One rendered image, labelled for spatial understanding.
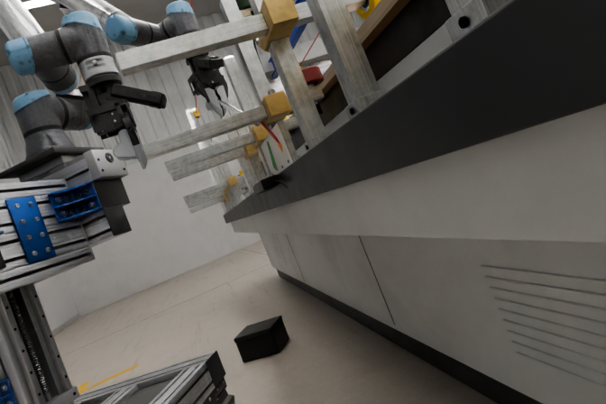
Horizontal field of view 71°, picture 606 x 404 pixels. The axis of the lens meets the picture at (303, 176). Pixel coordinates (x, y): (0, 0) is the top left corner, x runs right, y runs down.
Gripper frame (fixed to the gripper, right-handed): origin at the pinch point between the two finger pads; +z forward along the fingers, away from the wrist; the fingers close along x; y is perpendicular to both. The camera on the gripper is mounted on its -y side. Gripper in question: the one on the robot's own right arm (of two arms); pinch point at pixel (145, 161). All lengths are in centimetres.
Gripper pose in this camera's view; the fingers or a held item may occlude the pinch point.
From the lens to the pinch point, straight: 100.1
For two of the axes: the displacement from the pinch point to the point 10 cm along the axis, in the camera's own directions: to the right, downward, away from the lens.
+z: 3.7, 9.3, -0.3
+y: -9.0, 3.5, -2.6
